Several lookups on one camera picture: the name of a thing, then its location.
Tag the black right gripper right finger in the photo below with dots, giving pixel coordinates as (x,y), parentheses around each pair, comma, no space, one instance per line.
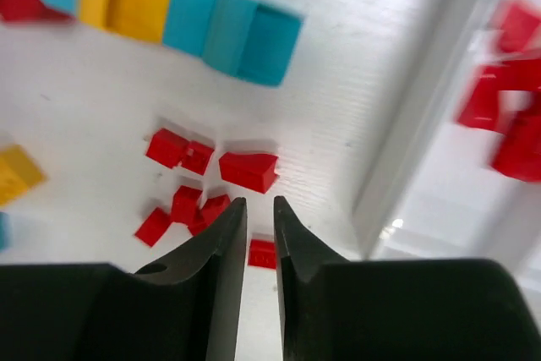
(332,308)

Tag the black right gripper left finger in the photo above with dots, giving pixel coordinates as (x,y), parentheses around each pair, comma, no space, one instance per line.
(182,306)

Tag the red legos in tray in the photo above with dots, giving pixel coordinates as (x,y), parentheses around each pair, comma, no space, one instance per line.
(504,93)

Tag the small red lego brick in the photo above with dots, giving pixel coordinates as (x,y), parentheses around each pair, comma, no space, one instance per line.
(197,157)
(262,254)
(255,172)
(153,227)
(167,148)
(185,204)

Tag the white sorting tray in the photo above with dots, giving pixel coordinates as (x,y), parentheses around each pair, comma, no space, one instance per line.
(430,192)

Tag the teal 2x2 lego brick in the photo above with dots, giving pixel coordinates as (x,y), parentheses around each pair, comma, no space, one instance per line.
(4,231)

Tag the yellow 2x2 lego brick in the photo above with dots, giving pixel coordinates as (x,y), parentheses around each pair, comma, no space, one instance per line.
(19,173)

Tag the teal and yellow lego assembly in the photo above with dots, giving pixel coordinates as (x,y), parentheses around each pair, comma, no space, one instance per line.
(246,39)

